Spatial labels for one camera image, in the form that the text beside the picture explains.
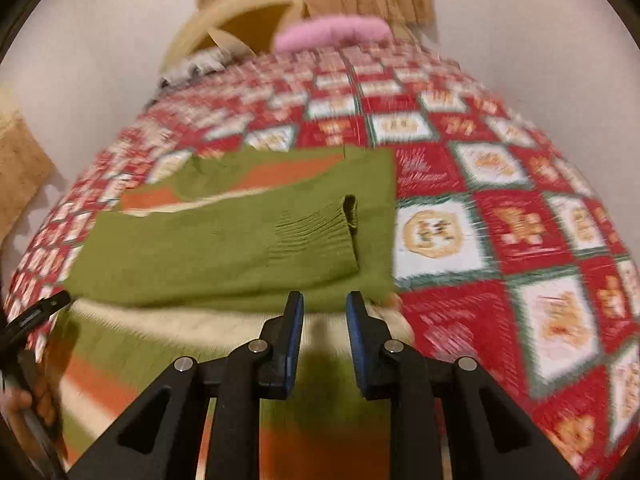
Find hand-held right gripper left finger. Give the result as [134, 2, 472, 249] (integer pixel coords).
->
[67, 292, 304, 480]

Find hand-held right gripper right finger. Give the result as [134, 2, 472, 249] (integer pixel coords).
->
[346, 291, 581, 480]

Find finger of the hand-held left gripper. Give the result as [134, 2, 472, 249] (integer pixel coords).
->
[45, 291, 72, 317]

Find green striped knit sweater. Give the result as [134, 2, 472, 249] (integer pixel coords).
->
[47, 144, 416, 480]

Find person's left hand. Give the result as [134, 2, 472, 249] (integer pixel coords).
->
[2, 385, 58, 433]

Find tan wooden board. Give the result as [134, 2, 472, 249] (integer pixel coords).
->
[0, 85, 56, 241]

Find red checked printed blanket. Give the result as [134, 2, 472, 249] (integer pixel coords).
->
[0, 42, 640, 480]

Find grey patterned pillow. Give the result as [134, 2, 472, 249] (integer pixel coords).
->
[160, 50, 251, 88]

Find cream wooden headboard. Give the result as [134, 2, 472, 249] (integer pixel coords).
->
[160, 0, 311, 73]

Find pink pillow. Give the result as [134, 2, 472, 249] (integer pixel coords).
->
[274, 16, 393, 53]

